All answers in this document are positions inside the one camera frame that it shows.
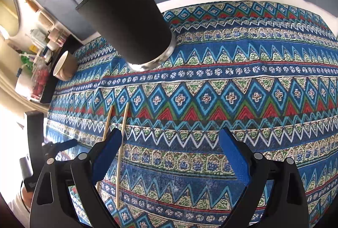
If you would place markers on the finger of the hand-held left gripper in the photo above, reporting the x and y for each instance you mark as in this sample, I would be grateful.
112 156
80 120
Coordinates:
66 144

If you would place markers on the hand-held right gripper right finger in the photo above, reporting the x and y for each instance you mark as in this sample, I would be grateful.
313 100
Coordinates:
235 159

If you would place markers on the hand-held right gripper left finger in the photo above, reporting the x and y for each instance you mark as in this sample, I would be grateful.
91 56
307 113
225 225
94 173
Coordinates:
107 156

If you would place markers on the black cup with metal base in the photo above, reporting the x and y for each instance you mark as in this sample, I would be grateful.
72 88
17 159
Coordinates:
126 21

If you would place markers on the person's left forearm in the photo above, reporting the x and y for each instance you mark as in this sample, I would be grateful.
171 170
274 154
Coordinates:
18 204

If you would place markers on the jar with red contents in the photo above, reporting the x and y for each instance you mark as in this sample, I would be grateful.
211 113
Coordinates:
39 82

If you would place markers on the green packet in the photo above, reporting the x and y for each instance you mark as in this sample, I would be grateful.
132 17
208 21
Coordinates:
26 60

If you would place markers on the beige ceramic bowl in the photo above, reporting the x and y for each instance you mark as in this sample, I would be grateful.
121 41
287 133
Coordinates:
67 66

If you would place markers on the blue patterned tablecloth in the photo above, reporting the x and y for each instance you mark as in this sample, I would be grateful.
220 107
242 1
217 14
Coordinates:
211 80

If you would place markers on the pink cup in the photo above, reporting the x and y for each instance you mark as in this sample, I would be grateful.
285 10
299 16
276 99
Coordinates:
56 36

